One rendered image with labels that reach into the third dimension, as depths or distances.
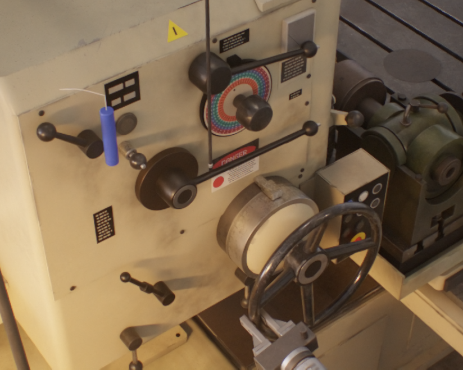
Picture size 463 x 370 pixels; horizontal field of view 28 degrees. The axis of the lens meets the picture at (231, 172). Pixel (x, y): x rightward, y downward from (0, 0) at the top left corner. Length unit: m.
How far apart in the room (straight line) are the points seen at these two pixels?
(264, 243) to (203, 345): 0.80
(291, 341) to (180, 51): 0.65
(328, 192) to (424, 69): 1.05
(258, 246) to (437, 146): 0.60
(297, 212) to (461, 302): 0.87
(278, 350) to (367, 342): 1.21
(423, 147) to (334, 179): 0.31
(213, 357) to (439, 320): 0.68
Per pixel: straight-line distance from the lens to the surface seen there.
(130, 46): 1.72
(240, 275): 2.27
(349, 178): 2.24
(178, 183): 1.85
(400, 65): 3.20
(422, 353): 3.55
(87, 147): 1.70
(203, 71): 1.75
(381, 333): 3.17
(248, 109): 1.84
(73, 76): 1.68
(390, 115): 2.55
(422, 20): 3.44
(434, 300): 2.85
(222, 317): 2.85
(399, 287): 2.59
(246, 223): 2.06
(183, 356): 2.79
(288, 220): 2.08
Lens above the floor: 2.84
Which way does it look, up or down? 42 degrees down
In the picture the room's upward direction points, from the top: straight up
